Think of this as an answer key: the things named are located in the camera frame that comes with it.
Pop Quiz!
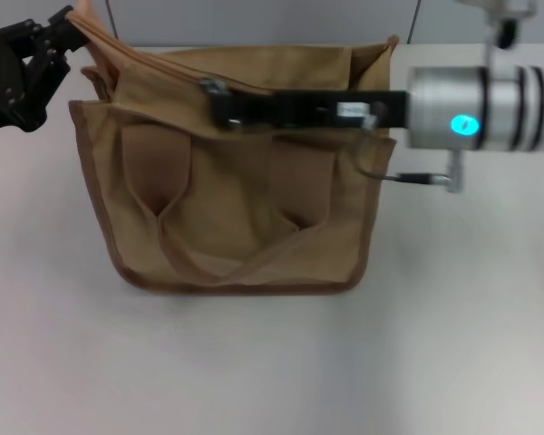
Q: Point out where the right gripper cable with plug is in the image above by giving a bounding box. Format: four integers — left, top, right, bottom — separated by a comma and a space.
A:
355, 115, 464, 195

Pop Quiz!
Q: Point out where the silver zipper pull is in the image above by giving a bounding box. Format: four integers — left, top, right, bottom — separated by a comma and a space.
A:
198, 77, 231, 97

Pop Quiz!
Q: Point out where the khaki canvas food bag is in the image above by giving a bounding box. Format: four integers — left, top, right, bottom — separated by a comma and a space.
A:
66, 0, 401, 299

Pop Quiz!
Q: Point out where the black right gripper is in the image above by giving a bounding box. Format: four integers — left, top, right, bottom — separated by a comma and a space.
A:
211, 89, 410, 133

